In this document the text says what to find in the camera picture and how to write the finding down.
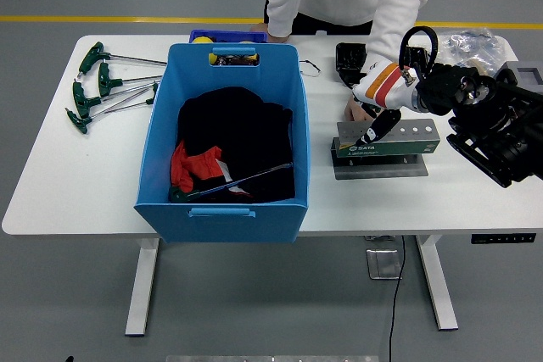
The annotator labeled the black table control panel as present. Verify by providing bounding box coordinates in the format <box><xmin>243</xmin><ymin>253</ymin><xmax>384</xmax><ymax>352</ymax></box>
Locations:
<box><xmin>470</xmin><ymin>232</ymin><xmax>538</xmax><ymax>246</ymax></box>

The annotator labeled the black plastic tray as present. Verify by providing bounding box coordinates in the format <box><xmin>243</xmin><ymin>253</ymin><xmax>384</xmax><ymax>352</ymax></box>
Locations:
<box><xmin>334</xmin><ymin>42</ymin><xmax>430</xmax><ymax>87</ymax></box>

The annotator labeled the light blue plastic box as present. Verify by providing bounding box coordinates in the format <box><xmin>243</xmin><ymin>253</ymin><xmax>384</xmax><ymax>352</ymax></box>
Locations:
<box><xmin>133</xmin><ymin>42</ymin><xmax>311</xmax><ymax>244</ymax></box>

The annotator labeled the black garment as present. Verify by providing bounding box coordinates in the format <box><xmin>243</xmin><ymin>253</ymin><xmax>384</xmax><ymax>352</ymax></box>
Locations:
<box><xmin>176</xmin><ymin>86</ymin><xmax>297</xmax><ymax>204</ymax></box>

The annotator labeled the large green T-handle hex key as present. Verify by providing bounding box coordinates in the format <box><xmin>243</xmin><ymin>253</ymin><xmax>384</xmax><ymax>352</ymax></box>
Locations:
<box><xmin>168</xmin><ymin>162</ymin><xmax>294</xmax><ymax>204</ymax></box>

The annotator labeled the person's left hand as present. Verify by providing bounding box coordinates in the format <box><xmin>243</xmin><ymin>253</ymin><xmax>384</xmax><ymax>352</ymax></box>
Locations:
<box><xmin>343</xmin><ymin>96</ymin><xmax>378</xmax><ymax>123</ymax></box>

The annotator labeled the green grey hex key rack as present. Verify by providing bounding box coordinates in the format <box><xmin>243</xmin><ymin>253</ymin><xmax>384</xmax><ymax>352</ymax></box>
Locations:
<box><xmin>329</xmin><ymin>118</ymin><xmax>442</xmax><ymax>181</ymax></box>

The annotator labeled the grey foam box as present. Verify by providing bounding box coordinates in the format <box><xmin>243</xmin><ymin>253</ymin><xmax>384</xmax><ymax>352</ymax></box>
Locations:
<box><xmin>494</xmin><ymin>61</ymin><xmax>543</xmax><ymax>87</ymax></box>

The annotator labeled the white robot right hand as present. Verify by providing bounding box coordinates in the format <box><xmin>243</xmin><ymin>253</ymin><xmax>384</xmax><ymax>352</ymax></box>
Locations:
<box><xmin>350</xmin><ymin>60</ymin><xmax>419</xmax><ymax>148</ymax></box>

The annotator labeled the dark blue plastic bin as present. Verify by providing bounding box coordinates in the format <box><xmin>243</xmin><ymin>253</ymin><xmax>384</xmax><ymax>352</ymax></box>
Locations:
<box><xmin>188</xmin><ymin>29</ymin><xmax>269</xmax><ymax>45</ymax></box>

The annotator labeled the black floor cable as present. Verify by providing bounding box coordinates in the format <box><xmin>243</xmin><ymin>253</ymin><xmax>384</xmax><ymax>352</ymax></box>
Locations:
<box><xmin>388</xmin><ymin>235</ymin><xmax>407</xmax><ymax>362</ymax></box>

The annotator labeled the white table leg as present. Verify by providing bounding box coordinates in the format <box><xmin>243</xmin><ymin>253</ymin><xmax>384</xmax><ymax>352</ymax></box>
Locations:
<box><xmin>414</xmin><ymin>235</ymin><xmax>460</xmax><ymax>331</ymax></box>
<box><xmin>125</xmin><ymin>237</ymin><xmax>161</xmax><ymax>337</ymax></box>

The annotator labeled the clear plastic parts bag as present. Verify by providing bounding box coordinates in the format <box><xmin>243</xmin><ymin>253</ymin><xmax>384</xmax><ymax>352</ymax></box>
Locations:
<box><xmin>436</xmin><ymin>27</ymin><xmax>506</xmax><ymax>77</ymax></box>

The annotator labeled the metal floor plate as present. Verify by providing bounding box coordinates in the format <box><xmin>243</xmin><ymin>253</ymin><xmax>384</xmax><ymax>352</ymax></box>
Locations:
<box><xmin>366</xmin><ymin>248</ymin><xmax>403</xmax><ymax>281</ymax></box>

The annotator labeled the red garment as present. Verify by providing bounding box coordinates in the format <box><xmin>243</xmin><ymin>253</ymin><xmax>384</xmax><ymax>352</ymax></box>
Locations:
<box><xmin>170</xmin><ymin>140</ymin><xmax>251</xmax><ymax>198</ymax></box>

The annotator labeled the slim green T-handle hex key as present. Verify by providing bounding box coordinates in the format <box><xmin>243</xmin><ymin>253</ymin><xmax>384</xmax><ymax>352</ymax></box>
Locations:
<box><xmin>104</xmin><ymin>81</ymin><xmax>160</xmax><ymax>115</ymax></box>

